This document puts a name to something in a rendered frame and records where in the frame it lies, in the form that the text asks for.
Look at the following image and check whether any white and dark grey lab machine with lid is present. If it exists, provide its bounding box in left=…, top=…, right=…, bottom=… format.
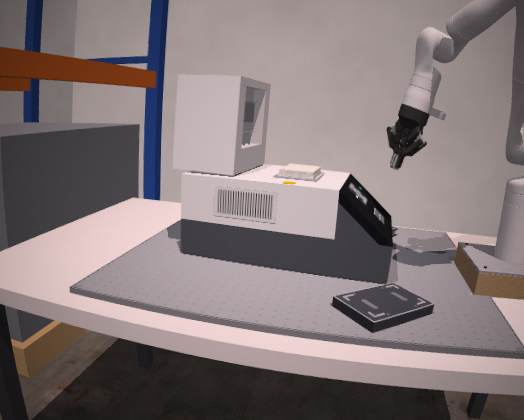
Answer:
left=173, top=74, right=393, bottom=283

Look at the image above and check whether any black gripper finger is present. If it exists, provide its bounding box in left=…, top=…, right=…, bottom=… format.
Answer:
left=392, top=128, right=427, bottom=170
left=387, top=125, right=403, bottom=168

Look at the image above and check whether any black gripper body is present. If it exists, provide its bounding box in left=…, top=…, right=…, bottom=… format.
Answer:
left=395, top=104, right=430, bottom=144

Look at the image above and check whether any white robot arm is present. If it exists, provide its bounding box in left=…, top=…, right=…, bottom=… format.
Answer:
left=402, top=0, right=524, bottom=264

